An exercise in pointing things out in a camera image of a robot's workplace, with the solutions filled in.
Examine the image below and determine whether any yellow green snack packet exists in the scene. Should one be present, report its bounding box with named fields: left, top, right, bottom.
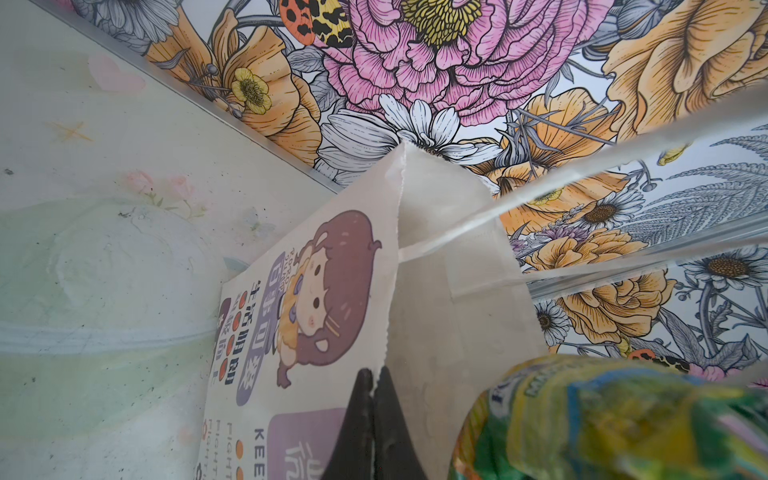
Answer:
left=449, top=355, right=767, bottom=479

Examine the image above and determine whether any white paper bag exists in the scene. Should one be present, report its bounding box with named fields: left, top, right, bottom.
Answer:
left=192, top=113, right=767, bottom=479

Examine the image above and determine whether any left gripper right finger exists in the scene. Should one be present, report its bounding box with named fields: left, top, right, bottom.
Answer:
left=373, top=366, right=427, bottom=480

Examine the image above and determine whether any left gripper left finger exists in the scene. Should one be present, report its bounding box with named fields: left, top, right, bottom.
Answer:
left=321, top=368, right=374, bottom=480

